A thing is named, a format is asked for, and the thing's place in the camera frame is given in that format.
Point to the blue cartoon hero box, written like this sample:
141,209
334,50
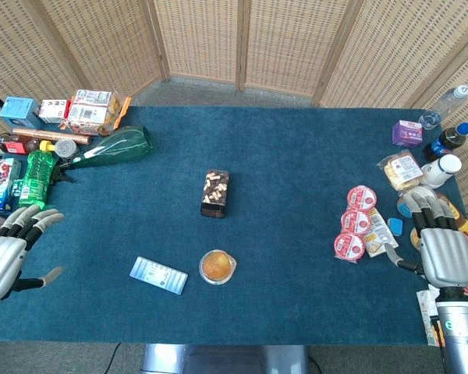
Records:
1,183

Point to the light blue packet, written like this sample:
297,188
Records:
158,274

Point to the clear water bottle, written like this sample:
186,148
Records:
442,107

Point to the large white red snack pack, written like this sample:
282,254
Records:
89,113

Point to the clear bag of biscuits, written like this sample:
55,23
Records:
401,169

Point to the blue table cloth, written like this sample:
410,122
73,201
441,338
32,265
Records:
281,175

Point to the red lid cup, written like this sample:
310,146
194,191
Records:
349,246
362,198
356,222

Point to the green soda bottle yellow cap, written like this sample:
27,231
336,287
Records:
37,179

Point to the orange yellow snack bag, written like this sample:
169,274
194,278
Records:
460,220

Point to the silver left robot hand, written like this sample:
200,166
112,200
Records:
4,261

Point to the dark sauce bottle red label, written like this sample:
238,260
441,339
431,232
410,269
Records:
15,145

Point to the black clip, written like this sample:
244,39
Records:
62,176

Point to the orange plastic packet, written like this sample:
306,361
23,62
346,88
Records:
123,111

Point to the white yellow snack packet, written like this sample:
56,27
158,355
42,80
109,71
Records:
380,235

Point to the purple box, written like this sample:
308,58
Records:
406,133

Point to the brown chocolate box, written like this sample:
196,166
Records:
216,191

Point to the white plastic bottle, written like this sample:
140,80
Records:
440,170

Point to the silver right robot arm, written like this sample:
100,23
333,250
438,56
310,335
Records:
462,335

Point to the copper brown tube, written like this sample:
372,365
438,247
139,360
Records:
50,135

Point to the silver round can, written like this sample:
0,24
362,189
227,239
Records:
65,148

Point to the small white red carton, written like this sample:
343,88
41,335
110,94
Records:
54,111

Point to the orange jelly cup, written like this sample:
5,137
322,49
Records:
217,267

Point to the light blue box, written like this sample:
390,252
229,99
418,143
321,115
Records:
18,111

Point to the wicker folding screen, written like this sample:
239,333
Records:
253,39
405,50
82,43

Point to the dark green conical bag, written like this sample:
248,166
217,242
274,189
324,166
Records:
117,150

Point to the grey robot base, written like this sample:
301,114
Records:
224,359

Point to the small blue sponge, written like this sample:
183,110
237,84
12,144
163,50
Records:
394,226

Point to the round tin blue label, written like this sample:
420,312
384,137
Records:
405,206

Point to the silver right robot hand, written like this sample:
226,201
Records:
446,257

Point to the dark cola bottle blue cap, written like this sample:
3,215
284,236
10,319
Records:
448,142

